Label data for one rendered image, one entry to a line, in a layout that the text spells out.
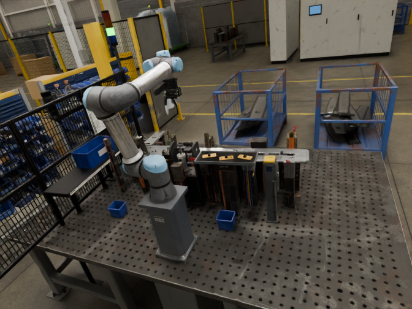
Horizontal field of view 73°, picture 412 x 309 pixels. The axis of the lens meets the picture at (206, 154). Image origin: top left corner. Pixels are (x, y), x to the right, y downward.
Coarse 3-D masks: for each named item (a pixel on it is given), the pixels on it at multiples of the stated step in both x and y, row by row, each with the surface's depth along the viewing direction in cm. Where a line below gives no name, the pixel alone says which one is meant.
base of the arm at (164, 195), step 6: (150, 186) 146; (156, 186) 143; (162, 186) 144; (168, 186) 146; (174, 186) 152; (150, 192) 150; (156, 192) 145; (162, 192) 145; (168, 192) 146; (174, 192) 149; (150, 198) 149; (156, 198) 146; (162, 198) 146; (168, 198) 146
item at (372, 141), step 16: (352, 64) 395; (368, 64) 388; (320, 80) 419; (320, 96) 321; (384, 96) 340; (320, 112) 334; (352, 112) 361; (368, 112) 389; (384, 112) 329; (320, 128) 407; (336, 128) 367; (352, 128) 367; (368, 128) 384; (384, 128) 313; (320, 144) 366; (336, 144) 359; (352, 144) 352; (368, 144) 347; (384, 144) 322
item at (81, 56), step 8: (56, 0) 526; (64, 0) 532; (64, 8) 531; (64, 16) 536; (64, 24) 545; (72, 24) 551; (72, 32) 552; (72, 40) 558; (72, 48) 568; (80, 48) 572; (80, 56) 571; (88, 56) 581; (80, 64) 580
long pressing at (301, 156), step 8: (152, 152) 226; (160, 152) 224; (264, 152) 199; (272, 152) 197; (288, 152) 194; (296, 152) 192; (304, 152) 190; (256, 160) 190; (280, 160) 185; (296, 160) 182; (304, 160) 181
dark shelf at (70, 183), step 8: (120, 152) 234; (104, 160) 219; (80, 168) 213; (96, 168) 209; (64, 176) 205; (72, 176) 204; (80, 176) 202; (88, 176) 200; (56, 184) 197; (64, 184) 195; (72, 184) 193; (80, 184) 193; (48, 192) 188; (56, 192) 187; (64, 192) 185; (72, 192) 186
